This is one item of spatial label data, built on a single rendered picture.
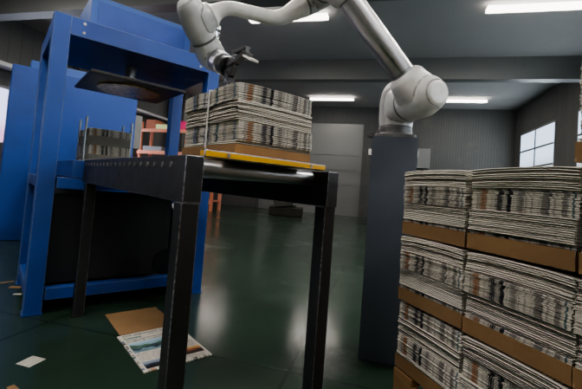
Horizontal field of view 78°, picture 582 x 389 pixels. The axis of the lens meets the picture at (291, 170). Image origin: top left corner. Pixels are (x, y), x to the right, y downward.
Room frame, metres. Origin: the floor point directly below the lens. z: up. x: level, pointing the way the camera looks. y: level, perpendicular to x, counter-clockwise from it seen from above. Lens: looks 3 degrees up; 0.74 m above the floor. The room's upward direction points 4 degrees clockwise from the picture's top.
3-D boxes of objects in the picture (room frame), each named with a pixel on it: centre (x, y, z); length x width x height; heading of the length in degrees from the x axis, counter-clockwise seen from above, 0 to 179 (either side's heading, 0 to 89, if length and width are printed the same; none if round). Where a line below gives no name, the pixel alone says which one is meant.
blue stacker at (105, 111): (4.52, 2.79, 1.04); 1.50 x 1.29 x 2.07; 39
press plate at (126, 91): (2.38, 1.11, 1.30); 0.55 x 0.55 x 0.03; 39
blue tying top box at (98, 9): (2.38, 1.11, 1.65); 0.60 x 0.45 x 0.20; 129
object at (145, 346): (1.62, 0.50, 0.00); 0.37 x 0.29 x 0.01; 39
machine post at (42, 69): (2.34, 1.64, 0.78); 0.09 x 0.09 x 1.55; 39
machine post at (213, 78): (2.42, 0.59, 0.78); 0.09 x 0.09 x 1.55; 39
